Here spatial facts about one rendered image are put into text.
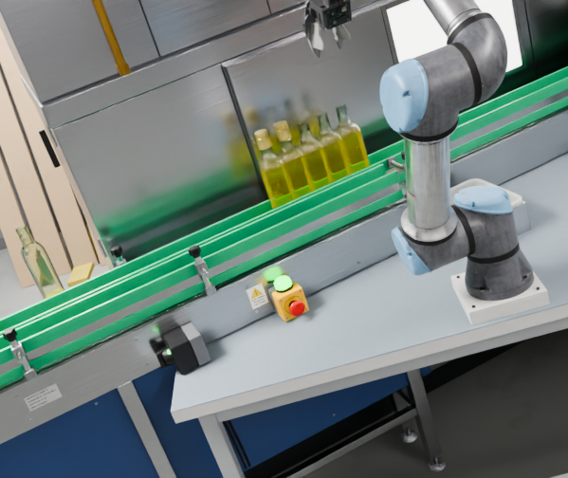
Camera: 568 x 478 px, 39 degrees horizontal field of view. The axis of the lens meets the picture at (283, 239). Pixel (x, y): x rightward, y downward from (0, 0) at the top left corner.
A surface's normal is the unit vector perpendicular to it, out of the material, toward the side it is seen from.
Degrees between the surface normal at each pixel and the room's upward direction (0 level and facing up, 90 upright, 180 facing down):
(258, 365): 0
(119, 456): 90
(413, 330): 0
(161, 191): 90
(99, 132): 90
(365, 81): 90
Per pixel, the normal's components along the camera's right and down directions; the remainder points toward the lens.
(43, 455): 0.37, 0.31
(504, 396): -0.29, -0.86
